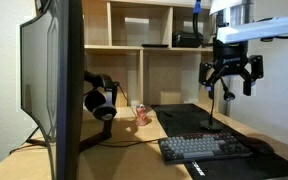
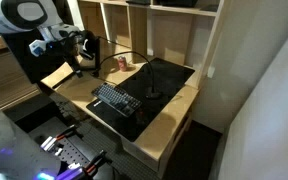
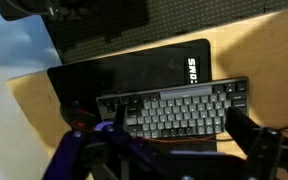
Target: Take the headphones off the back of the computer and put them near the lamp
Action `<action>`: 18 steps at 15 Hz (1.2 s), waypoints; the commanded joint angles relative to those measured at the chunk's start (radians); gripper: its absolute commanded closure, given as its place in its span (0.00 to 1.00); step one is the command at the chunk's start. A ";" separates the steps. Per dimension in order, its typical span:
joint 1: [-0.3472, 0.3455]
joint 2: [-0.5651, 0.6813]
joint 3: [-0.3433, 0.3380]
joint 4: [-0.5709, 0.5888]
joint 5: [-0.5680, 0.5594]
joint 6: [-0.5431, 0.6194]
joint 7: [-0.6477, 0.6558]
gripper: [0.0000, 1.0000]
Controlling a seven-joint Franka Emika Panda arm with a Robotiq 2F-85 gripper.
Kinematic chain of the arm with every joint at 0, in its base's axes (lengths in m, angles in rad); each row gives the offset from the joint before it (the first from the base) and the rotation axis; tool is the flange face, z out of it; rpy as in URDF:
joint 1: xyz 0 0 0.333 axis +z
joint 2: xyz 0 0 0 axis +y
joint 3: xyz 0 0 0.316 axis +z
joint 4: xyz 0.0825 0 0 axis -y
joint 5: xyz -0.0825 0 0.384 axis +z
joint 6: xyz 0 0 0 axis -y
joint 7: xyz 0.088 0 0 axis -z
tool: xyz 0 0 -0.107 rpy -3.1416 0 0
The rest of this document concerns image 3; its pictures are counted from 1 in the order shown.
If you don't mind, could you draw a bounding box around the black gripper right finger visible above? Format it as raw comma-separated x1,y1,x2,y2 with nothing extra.
225,107,260,145

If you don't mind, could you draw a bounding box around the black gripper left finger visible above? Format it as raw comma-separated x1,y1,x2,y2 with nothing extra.
114,105,127,129

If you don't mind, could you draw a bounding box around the black red computer mouse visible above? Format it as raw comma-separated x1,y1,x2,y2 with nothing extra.
60,101,97,131

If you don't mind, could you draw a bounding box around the grey mechanical keyboard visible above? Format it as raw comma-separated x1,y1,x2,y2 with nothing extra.
96,77,248,138

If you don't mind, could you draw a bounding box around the black desk mat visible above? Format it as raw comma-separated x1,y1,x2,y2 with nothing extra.
46,38,219,153

